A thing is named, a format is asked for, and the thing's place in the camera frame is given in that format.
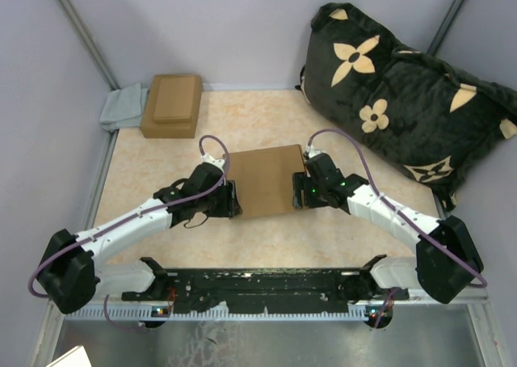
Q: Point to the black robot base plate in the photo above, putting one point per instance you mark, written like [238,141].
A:
[250,290]

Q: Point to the white slotted cable duct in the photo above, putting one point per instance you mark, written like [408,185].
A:
[160,313]

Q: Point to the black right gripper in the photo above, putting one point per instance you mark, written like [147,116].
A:
[300,182]

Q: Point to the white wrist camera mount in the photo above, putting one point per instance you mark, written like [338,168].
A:
[213,159]
[311,152]

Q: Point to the small folded cardboard box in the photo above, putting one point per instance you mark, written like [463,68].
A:
[174,100]

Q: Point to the grey folded cloth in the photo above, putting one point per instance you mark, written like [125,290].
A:
[124,108]

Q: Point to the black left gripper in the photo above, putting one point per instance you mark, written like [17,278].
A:
[230,207]

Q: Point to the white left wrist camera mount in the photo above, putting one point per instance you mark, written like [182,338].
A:
[213,159]

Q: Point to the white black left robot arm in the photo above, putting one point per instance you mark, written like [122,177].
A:
[75,268]

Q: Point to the right aluminium corner post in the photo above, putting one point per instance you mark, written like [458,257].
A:
[445,26]

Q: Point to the left aluminium corner post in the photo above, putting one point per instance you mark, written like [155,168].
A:
[89,44]

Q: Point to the aluminium frame rail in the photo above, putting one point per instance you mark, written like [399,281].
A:
[480,298]

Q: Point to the large folded cardboard box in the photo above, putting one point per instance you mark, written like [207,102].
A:
[150,129]

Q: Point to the aluminium corner post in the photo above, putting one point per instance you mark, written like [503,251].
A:
[445,26]
[89,44]

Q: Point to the black floral plush pillow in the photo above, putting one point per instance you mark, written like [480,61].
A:
[431,121]

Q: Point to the brown cardboard box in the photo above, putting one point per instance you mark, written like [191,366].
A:
[263,180]

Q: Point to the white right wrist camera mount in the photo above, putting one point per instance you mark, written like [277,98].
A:
[311,152]

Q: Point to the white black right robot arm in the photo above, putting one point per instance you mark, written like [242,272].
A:
[444,258]

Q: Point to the white paper sheet corner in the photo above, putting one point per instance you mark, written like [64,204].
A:
[75,357]

